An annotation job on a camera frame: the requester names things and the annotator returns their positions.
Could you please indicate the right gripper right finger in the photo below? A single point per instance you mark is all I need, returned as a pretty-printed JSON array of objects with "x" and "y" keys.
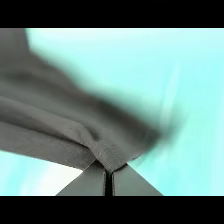
[{"x": 133, "y": 185}]

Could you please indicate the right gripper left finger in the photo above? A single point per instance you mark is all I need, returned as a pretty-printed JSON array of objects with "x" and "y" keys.
[{"x": 88, "y": 183}]

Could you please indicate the grey garment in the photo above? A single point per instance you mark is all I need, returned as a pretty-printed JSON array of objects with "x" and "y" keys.
[{"x": 53, "y": 113}]

